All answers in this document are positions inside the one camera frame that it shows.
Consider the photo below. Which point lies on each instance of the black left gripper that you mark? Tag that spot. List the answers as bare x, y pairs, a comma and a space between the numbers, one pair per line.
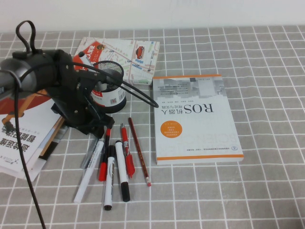
71, 95

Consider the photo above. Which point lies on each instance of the translucent grey pen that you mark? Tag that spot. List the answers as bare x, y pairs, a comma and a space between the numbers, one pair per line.
87, 159

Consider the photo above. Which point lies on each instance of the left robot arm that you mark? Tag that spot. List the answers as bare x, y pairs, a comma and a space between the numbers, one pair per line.
28, 71

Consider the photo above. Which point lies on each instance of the black mesh pen holder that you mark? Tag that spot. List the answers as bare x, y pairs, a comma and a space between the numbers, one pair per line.
114, 95

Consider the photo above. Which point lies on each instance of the red and black pen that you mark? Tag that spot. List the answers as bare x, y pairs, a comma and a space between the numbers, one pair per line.
103, 170

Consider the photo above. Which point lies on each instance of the red gel pen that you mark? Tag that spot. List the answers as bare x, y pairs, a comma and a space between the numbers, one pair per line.
129, 164

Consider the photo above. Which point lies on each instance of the white marker with black cap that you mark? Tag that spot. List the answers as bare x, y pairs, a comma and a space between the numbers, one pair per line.
120, 162
83, 56

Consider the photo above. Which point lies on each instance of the dark red pencil with eraser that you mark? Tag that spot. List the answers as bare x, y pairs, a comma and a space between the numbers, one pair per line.
139, 152

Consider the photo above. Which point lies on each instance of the white marker with black print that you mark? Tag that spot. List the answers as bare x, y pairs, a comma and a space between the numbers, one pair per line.
109, 181

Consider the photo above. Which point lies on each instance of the long white marker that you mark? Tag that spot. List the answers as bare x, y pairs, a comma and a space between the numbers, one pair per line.
83, 183

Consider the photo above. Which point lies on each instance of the street map cover book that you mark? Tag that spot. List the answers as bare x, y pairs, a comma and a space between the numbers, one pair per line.
143, 69

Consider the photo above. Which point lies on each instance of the stack of books, robot cover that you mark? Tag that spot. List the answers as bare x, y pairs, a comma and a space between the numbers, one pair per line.
28, 143

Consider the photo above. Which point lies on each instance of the white paper sheets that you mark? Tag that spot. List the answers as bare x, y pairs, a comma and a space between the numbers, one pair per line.
31, 175

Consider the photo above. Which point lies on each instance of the white orange ROS book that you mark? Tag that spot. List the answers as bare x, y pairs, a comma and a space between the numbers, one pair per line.
202, 133

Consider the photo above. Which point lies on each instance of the grey checked tablecloth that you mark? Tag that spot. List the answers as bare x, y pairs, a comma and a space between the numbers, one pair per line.
238, 190

